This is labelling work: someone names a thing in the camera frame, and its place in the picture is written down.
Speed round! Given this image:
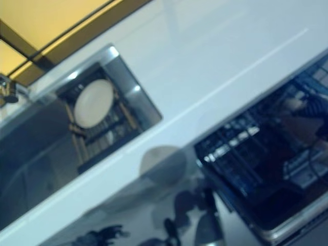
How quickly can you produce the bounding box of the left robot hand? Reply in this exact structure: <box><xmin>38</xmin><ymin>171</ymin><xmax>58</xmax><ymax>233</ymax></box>
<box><xmin>76</xmin><ymin>224</ymin><xmax>129</xmax><ymax>246</ymax></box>

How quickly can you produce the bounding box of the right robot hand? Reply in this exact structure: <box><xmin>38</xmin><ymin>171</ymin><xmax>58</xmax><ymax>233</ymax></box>
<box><xmin>303</xmin><ymin>97</ymin><xmax>328</xmax><ymax>136</ymax></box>

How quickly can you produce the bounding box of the beige deep ceramic plate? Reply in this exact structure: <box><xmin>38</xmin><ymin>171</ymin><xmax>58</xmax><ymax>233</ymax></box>
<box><xmin>73</xmin><ymin>78</ymin><xmax>113</xmax><ymax>129</ymax></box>

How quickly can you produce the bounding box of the large dishwasher plate rack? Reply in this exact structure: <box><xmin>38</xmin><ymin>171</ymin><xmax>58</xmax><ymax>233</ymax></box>
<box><xmin>194</xmin><ymin>84</ymin><xmax>328</xmax><ymax>206</ymax></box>

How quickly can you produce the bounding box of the white glossy cabinet door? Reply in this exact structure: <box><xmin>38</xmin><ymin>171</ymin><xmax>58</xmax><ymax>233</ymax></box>
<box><xmin>84</xmin><ymin>153</ymin><xmax>213</xmax><ymax>246</ymax></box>

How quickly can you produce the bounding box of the black dish drying rack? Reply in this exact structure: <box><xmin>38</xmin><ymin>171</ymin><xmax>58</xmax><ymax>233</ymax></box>
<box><xmin>55</xmin><ymin>63</ymin><xmax>144</xmax><ymax>175</ymax></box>

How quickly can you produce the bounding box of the grey right robot leg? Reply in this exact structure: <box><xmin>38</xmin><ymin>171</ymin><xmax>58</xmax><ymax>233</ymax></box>
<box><xmin>193</xmin><ymin>209</ymin><xmax>225</xmax><ymax>246</ymax></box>

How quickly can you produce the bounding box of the stainless steel kitchen sink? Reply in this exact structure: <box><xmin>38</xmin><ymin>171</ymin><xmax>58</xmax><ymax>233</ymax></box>
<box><xmin>0</xmin><ymin>43</ymin><xmax>163</xmax><ymax>226</ymax></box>

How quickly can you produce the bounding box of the chrome pull-down faucet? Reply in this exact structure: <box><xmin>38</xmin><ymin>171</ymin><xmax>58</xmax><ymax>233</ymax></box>
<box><xmin>0</xmin><ymin>73</ymin><xmax>29</xmax><ymax>108</ymax></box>

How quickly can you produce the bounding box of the dishwasher wire cup basket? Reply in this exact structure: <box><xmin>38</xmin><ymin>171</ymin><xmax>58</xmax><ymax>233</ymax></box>
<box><xmin>294</xmin><ymin>61</ymin><xmax>328</xmax><ymax>103</ymax></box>

